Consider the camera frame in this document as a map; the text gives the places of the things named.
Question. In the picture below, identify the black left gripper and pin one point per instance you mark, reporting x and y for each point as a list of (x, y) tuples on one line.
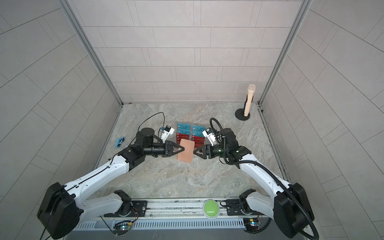
[(167, 148)]

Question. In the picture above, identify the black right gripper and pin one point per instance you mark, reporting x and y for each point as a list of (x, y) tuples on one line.
[(211, 151)]

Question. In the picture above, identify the tan leather card holder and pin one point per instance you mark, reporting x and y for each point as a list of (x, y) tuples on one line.
[(187, 155)]

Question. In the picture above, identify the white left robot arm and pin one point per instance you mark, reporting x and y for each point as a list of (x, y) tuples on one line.
[(65, 206)]

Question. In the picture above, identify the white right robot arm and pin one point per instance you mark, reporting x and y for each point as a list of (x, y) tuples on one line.
[(287, 204)]

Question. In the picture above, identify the clear acrylic card stand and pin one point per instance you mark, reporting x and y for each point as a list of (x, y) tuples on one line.
[(178, 139)]

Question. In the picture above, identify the blue toy car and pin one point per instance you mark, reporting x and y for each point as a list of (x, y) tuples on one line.
[(119, 142)]

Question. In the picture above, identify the beige microphone on black stand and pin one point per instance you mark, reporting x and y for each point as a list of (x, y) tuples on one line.
[(244, 113)]

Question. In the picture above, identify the green push button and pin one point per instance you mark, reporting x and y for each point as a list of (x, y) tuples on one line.
[(211, 209)]

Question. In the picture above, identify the right circuit board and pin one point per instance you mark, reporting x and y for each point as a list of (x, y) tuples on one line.
[(251, 225)]

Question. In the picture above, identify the circuit board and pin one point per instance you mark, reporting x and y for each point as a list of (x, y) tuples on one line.
[(251, 225), (123, 227)]

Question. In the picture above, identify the left circuit board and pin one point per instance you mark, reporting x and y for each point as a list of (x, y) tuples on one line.
[(123, 227)]

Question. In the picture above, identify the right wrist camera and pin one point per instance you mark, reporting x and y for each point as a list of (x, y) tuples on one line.
[(210, 135)]

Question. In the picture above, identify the aluminium rail base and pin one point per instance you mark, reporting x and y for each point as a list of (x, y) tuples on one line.
[(177, 214)]

